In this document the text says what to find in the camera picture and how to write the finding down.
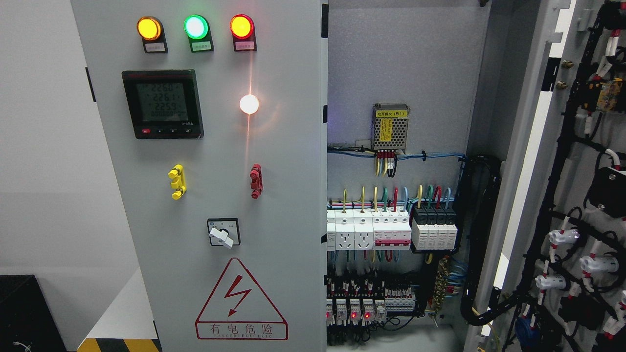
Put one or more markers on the perforated metal power supply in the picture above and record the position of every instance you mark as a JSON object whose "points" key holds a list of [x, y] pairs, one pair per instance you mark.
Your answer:
{"points": [[390, 126]]}

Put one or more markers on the grey cabinet door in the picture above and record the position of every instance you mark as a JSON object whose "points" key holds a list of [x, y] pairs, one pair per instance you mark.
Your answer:
{"points": [[547, 251], [281, 230]]}

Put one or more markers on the black digital power meter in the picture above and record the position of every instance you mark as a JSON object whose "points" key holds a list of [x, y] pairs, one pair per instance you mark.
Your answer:
{"points": [[163, 104]]}

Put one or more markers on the black white surge protector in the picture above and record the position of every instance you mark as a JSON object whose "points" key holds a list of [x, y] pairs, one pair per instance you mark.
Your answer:
{"points": [[433, 230]]}

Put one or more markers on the yellow indicator light left door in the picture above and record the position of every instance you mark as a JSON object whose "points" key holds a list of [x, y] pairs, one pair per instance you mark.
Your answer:
{"points": [[152, 35]]}

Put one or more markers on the red electric hazard warning sticker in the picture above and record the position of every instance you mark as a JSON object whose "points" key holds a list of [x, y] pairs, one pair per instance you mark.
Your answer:
{"points": [[238, 308]]}

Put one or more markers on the red terminal post block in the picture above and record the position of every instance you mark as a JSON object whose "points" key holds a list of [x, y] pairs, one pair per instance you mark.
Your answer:
{"points": [[256, 182]]}

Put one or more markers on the white socket breaker row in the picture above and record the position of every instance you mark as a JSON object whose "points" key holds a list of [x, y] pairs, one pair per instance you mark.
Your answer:
{"points": [[368, 229]]}

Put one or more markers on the white glowing indicator light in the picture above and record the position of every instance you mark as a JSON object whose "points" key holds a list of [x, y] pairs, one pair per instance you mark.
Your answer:
{"points": [[249, 104]]}

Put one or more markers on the yellow terminal post block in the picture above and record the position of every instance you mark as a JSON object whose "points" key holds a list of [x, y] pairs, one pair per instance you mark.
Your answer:
{"points": [[178, 184]]}

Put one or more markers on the green indicator light left door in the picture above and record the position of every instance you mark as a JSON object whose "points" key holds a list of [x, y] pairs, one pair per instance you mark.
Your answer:
{"points": [[199, 35]]}

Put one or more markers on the relay terminal block row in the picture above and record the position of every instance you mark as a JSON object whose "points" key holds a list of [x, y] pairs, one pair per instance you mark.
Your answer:
{"points": [[362, 302]]}

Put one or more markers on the red indicator light left door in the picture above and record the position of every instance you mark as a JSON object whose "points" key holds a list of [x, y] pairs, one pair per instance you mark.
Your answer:
{"points": [[243, 33]]}

